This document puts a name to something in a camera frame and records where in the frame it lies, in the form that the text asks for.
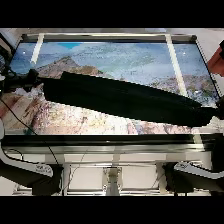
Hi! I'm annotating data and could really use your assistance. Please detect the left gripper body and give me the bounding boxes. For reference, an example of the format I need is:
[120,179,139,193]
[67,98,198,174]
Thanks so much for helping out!
[23,68,44,90]

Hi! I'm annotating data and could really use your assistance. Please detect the black jeans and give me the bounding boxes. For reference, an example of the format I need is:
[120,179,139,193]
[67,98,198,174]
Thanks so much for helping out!
[42,70,218,129]

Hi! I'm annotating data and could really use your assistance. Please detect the red garment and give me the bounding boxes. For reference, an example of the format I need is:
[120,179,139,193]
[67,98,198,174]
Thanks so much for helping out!
[207,40,224,78]

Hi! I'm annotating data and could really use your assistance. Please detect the black cable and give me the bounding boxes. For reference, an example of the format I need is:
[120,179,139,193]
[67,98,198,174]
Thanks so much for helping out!
[0,97,63,168]

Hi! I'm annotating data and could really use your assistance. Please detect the silver frame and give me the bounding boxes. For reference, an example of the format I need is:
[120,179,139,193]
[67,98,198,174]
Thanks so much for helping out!
[0,32,224,197]

